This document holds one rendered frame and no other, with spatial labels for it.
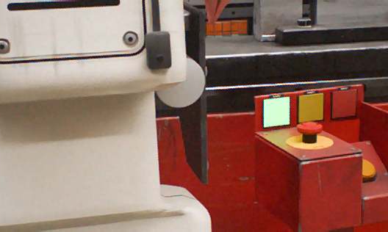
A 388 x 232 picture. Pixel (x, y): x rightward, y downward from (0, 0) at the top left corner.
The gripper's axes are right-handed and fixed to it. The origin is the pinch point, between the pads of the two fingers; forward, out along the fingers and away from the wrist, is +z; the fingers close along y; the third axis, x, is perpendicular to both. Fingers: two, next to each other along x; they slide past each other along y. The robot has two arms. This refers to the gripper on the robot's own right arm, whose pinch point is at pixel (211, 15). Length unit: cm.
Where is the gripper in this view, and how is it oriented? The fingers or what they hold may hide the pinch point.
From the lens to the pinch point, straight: 102.7
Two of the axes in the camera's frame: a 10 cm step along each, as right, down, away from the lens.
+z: -0.8, 7.5, 6.6
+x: 2.1, 6.6, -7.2
